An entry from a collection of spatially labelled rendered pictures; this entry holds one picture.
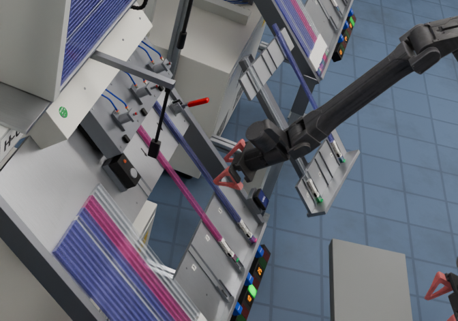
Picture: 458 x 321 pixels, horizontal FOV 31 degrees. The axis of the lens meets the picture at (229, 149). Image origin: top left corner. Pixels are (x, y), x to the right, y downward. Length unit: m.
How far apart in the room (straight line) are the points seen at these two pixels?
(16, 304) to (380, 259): 1.11
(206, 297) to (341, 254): 0.61
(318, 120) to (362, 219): 1.63
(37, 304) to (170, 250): 1.09
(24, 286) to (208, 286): 0.48
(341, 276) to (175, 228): 0.97
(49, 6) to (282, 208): 2.21
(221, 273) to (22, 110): 0.84
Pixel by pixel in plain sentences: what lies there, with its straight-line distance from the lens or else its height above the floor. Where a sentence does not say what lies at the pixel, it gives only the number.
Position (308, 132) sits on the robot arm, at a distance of 2.02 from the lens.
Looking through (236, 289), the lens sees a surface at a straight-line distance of 2.19.
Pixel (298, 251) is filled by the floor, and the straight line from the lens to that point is 3.36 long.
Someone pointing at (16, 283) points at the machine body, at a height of 0.62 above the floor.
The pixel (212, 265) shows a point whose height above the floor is 0.79.
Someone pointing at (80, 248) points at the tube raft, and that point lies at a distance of 1.78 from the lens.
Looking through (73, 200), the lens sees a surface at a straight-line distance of 1.81.
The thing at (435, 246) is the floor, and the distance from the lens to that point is 3.67.
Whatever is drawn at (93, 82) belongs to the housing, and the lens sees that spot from 1.85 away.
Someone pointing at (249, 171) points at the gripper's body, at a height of 1.00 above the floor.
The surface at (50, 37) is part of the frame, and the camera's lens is 1.49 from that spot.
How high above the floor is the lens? 2.41
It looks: 41 degrees down
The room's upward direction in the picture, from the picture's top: 18 degrees clockwise
